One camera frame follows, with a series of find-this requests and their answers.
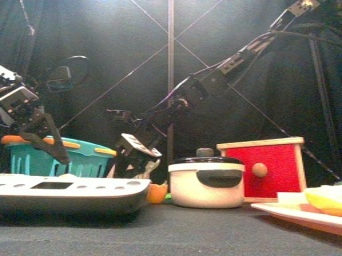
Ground black pot lid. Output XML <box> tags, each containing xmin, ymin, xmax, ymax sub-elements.
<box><xmin>171</xmin><ymin>147</ymin><xmax>244</xmax><ymax>165</ymax></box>

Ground teal basket orange rim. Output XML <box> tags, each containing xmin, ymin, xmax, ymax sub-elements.
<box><xmin>0</xmin><ymin>134</ymin><xmax>117</xmax><ymax>178</ymax></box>

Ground red wooden drawer box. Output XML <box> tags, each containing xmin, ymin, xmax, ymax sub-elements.
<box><xmin>216</xmin><ymin>136</ymin><xmax>309</xmax><ymax>204</ymax></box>

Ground thin white cord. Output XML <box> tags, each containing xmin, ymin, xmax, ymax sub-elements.
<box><xmin>128</xmin><ymin>0</ymin><xmax>342</xmax><ymax>181</ymax></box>
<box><xmin>59</xmin><ymin>0</ymin><xmax>224</xmax><ymax>130</ymax></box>

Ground vertical metal frame pole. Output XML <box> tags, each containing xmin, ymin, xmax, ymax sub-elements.
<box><xmin>166</xmin><ymin>0</ymin><xmax>176</xmax><ymax>158</ymax></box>

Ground white toy pot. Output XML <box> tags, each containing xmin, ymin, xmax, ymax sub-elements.
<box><xmin>167</xmin><ymin>162</ymin><xmax>247</xmax><ymax>209</ymax></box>

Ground orange toy eggshell half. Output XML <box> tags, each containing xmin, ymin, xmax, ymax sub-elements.
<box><xmin>146</xmin><ymin>182</ymin><xmax>170</xmax><ymax>205</ymax></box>

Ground pink plate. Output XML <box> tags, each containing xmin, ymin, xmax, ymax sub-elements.
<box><xmin>250</xmin><ymin>199</ymin><xmax>342</xmax><ymax>236</ymax></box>

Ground yellow toy fruit half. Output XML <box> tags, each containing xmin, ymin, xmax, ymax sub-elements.
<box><xmin>303</xmin><ymin>184</ymin><xmax>342</xmax><ymax>218</ymax></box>

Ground toy bread slice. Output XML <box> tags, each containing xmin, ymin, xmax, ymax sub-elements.
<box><xmin>276</xmin><ymin>191</ymin><xmax>311</xmax><ymax>206</ymax></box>

